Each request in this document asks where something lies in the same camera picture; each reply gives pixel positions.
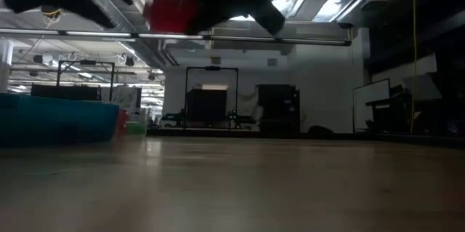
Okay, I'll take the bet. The black cabinet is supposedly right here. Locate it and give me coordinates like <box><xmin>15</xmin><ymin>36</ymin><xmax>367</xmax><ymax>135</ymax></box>
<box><xmin>256</xmin><ymin>84</ymin><xmax>302</xmax><ymax>133</ymax></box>

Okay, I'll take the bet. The blue plastic bin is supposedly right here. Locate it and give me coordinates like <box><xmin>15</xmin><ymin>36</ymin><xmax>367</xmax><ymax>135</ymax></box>
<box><xmin>0</xmin><ymin>92</ymin><xmax>121</xmax><ymax>148</ymax></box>

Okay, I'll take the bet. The white board panel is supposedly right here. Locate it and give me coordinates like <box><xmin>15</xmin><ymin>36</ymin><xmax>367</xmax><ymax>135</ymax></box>
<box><xmin>352</xmin><ymin>78</ymin><xmax>392</xmax><ymax>133</ymax></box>

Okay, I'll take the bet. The black aluminium table frame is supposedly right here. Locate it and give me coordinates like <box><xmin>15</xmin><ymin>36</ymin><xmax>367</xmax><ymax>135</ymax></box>
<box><xmin>145</xmin><ymin>126</ymin><xmax>465</xmax><ymax>150</ymax></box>

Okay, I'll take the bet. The horizontal overhead rail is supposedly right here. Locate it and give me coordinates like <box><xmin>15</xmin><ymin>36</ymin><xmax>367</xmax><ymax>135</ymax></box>
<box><xmin>0</xmin><ymin>28</ymin><xmax>352</xmax><ymax>47</ymax></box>

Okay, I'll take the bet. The background black rig frame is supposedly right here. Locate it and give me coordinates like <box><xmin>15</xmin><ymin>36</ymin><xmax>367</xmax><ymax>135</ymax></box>
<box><xmin>184</xmin><ymin>65</ymin><xmax>240</xmax><ymax>129</ymax></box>

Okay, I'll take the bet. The long yellow cable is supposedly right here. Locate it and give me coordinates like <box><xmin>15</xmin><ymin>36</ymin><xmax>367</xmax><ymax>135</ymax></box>
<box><xmin>411</xmin><ymin>0</ymin><xmax>419</xmax><ymax>135</ymax></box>

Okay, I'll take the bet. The black frame clamp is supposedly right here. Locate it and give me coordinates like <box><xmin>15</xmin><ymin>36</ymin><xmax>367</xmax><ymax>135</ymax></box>
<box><xmin>307</xmin><ymin>125</ymin><xmax>334</xmax><ymax>137</ymax></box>

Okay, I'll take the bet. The clear plastic bin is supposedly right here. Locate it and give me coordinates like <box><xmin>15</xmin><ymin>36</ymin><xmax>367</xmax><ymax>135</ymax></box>
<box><xmin>115</xmin><ymin>105</ymin><xmax>152</xmax><ymax>137</ymax></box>

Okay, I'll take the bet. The red two-stud block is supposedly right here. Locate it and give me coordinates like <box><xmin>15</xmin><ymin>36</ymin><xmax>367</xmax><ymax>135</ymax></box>
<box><xmin>143</xmin><ymin>0</ymin><xmax>200</xmax><ymax>35</ymax></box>
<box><xmin>115</xmin><ymin>108</ymin><xmax>129</xmax><ymax>135</ymax></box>

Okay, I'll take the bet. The green plastic bowl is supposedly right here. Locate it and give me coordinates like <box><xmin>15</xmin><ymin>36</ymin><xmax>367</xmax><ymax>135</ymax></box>
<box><xmin>125</xmin><ymin>121</ymin><xmax>149</xmax><ymax>137</ymax></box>

